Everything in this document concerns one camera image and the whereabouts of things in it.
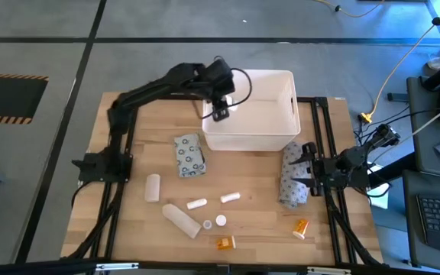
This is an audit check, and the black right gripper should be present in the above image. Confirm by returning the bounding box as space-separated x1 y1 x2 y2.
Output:
289 141 341 198

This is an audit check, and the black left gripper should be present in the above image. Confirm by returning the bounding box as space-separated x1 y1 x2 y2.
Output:
203 57 237 122

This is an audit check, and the blue circle print cloth pack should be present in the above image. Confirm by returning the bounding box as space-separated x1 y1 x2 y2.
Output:
173 132 208 179

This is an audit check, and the orange pill bottle white cap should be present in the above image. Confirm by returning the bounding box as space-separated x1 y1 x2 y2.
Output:
215 235 237 251
292 218 310 241

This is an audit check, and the small white bottle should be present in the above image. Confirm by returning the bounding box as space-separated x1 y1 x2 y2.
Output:
219 191 241 204
186 197 209 211

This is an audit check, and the short white gauze roll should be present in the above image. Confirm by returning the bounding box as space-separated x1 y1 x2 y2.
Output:
144 173 162 203

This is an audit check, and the long white bandage roll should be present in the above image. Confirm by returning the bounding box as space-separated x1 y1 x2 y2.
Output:
161 203 202 240

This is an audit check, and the white plastic basket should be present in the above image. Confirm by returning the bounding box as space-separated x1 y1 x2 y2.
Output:
201 69 302 152

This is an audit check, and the grey patterned folded cloth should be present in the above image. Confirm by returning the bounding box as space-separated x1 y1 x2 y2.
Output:
278 141 317 209

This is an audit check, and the white paper sheet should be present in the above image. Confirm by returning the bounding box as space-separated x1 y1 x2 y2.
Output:
367 163 392 210

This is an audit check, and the dark grey desk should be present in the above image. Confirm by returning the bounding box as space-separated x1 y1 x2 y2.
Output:
406 75 440 180
402 170 440 274

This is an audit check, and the black hazard-striped floor mat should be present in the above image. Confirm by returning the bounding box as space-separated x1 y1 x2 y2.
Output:
0 73 50 125

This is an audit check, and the black crossbeam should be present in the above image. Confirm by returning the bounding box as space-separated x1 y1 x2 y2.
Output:
0 258 440 275

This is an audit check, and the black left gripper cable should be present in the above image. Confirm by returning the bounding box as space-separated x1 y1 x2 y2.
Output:
192 56 252 120

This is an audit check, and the long yellow cable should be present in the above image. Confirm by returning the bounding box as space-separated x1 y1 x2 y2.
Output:
360 0 440 124

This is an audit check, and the silver metal bracket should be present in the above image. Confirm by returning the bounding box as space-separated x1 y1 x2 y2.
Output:
306 266 353 275
95 262 140 272

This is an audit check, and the white cable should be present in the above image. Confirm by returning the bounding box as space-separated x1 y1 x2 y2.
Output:
372 98 440 162

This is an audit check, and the yellow cable with black plug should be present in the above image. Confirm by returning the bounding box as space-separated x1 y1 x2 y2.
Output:
313 0 385 19

